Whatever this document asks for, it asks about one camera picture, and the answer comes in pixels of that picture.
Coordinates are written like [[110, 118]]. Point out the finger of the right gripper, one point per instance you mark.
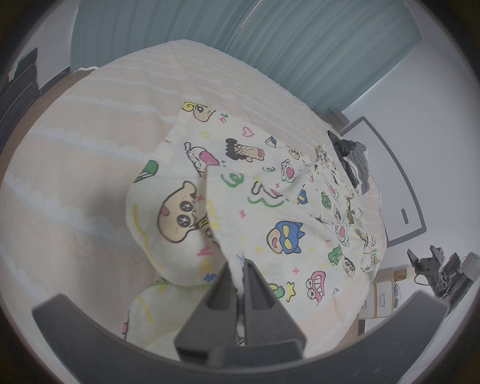
[[437, 255], [414, 260]]

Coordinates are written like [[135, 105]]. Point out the pile of clothes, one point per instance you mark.
[[354, 165]]

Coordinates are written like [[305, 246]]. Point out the bed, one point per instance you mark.
[[75, 187]]

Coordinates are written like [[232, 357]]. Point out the white drawer cabinet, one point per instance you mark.
[[382, 296]]

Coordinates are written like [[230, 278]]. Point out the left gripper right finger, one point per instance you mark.
[[270, 322]]

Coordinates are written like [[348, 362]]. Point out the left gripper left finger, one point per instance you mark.
[[210, 322]]

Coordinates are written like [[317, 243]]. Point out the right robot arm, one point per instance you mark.
[[457, 277]]

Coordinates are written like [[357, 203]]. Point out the white printed pyjama top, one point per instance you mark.
[[262, 210]]

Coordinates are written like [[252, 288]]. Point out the blue-green curtain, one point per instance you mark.
[[150, 22], [318, 45]]

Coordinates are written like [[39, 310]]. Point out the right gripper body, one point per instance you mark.
[[427, 269]]

